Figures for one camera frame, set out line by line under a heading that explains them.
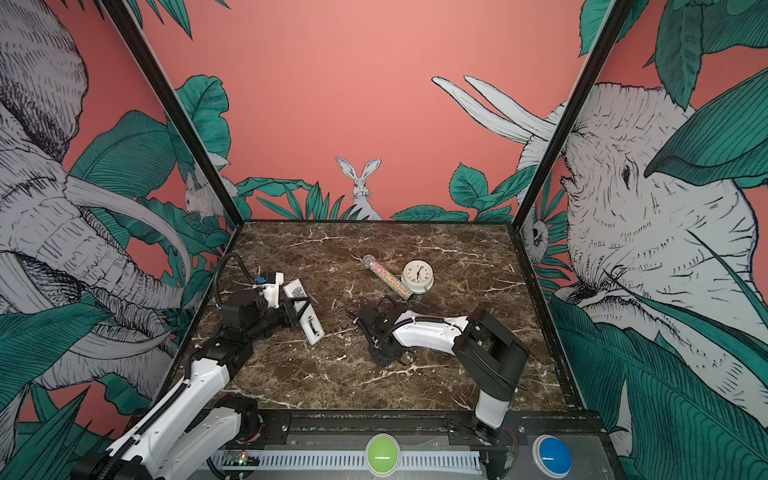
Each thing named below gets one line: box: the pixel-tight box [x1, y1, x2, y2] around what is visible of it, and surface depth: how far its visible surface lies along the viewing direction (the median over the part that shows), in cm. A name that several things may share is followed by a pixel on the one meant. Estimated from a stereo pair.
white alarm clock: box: [401, 260, 434, 295], surface depth 102 cm
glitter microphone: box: [362, 254, 413, 301], surface depth 103 cm
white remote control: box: [282, 278, 325, 346], surface depth 80 cm
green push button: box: [364, 432, 401, 477], surface depth 71 cm
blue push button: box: [532, 434, 573, 479], surface depth 71 cm
